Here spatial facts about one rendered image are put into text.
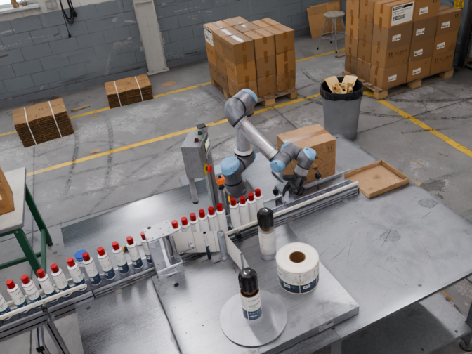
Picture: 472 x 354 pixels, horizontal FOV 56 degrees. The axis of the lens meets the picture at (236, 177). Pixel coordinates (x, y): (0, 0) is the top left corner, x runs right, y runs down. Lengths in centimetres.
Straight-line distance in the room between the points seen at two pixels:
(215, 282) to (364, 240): 84
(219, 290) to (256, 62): 384
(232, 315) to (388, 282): 78
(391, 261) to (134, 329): 132
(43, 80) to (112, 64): 106
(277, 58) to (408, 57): 161
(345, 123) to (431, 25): 183
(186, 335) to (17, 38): 596
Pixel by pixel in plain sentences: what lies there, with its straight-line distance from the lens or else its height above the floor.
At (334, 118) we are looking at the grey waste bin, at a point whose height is 32.
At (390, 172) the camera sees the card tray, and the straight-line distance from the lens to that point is 306.
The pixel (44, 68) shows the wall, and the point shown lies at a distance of 752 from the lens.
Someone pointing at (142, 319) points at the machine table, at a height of 83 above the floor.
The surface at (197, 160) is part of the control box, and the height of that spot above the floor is 140.
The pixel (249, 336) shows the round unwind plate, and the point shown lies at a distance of 204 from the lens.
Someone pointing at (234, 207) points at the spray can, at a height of 104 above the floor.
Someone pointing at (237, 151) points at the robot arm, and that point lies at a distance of 272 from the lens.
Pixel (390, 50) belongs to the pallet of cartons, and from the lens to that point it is 576.
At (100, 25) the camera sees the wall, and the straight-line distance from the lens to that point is 738.
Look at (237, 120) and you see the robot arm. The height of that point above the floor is 145.
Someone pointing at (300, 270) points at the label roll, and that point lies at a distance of 209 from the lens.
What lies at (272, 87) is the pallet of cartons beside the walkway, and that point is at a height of 23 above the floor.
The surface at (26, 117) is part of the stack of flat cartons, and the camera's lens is 622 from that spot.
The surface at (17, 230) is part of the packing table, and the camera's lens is 339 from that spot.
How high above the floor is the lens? 255
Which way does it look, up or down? 34 degrees down
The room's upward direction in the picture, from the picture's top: 8 degrees counter-clockwise
